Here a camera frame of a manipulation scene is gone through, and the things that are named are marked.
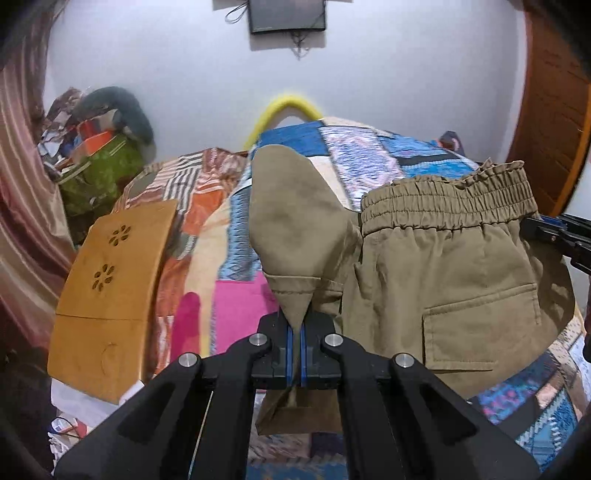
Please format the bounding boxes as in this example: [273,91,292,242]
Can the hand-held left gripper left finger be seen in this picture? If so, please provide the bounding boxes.
[54,313,296,480]

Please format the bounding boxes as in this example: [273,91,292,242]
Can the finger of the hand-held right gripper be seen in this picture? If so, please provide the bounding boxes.
[521,218,591,278]
[556,213,591,232]

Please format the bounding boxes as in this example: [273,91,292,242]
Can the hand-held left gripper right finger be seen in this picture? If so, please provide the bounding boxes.
[298,314,541,480]

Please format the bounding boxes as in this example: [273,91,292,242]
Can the khaki pants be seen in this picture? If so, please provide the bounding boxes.
[249,144,575,437]

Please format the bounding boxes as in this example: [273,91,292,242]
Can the pink cloth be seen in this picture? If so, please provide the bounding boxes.
[178,279,282,356]

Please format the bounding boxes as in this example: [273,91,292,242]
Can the wooden door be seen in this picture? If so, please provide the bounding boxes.
[505,0,591,217]

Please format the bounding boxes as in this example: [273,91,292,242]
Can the bamboo lap table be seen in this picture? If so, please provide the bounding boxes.
[47,199,178,406]

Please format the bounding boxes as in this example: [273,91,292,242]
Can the patchwork printed blanket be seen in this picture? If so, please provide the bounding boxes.
[115,117,591,480]

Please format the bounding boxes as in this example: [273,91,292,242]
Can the white printed cloth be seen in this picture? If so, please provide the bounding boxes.
[48,378,144,462]

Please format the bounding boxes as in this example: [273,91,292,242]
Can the yellow foam hoop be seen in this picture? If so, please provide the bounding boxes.
[243,95,321,151]

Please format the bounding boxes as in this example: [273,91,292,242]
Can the orange box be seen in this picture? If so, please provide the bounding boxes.
[74,119,116,158]

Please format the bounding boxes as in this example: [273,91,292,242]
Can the striped brown curtain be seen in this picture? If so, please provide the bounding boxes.
[0,14,77,342]

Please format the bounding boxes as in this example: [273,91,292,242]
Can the pile of papers and bags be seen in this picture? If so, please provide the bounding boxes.
[37,88,121,176]

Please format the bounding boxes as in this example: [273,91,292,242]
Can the black cable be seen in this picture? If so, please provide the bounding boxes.
[290,30,311,60]
[225,0,249,24]

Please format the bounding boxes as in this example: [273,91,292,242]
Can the small black wall monitor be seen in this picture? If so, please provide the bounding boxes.
[248,0,327,34]

